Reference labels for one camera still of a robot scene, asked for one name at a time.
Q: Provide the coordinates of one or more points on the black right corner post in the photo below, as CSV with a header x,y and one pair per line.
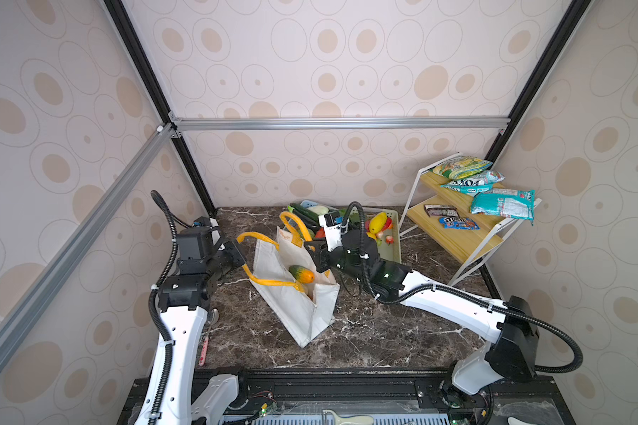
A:
x,y
563,32

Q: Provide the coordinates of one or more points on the yellow papaya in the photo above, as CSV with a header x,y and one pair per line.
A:
x,y
378,223

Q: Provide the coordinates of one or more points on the left aluminium frame bar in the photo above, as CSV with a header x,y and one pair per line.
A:
x,y
31,307

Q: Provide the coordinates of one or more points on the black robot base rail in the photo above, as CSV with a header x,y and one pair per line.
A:
x,y
388,396

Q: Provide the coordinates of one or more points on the long green cucumber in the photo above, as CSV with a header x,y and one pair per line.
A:
x,y
298,209

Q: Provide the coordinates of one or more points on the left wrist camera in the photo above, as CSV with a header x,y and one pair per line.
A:
x,y
199,243

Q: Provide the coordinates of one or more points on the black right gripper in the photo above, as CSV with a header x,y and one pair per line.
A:
x,y
319,257

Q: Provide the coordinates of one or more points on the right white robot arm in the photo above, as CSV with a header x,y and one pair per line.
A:
x,y
510,333

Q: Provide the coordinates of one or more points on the pale white green squash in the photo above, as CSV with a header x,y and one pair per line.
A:
x,y
319,209

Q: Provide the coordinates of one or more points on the black corner frame post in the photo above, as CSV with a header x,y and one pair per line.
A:
x,y
120,18

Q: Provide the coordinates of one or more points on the light blue plastic basket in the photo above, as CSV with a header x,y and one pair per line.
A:
x,y
306,205

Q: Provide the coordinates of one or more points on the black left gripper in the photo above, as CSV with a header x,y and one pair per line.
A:
x,y
238,257

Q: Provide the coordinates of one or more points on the wooden two tier shelf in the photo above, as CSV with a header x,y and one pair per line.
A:
x,y
472,248

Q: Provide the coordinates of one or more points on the white teal snack bag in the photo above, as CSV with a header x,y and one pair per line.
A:
x,y
475,184

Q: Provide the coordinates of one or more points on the orange mango fruit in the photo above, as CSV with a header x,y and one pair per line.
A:
x,y
302,275

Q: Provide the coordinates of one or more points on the white canvas grocery bag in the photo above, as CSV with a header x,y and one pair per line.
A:
x,y
306,310

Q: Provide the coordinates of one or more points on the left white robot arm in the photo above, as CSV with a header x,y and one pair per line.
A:
x,y
180,310

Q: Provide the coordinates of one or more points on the pale green plastic basket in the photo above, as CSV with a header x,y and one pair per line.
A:
x,y
388,238

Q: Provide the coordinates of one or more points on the horizontal aluminium frame bar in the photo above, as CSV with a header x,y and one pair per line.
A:
x,y
333,123

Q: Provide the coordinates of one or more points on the dark candy packet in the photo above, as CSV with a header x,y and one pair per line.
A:
x,y
441,211

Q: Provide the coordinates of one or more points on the yellow green snack bag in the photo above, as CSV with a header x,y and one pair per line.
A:
x,y
461,167

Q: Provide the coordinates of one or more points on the metal spoon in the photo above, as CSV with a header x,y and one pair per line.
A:
x,y
213,317

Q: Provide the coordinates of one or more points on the blue candy packet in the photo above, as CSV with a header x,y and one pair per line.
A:
x,y
459,223

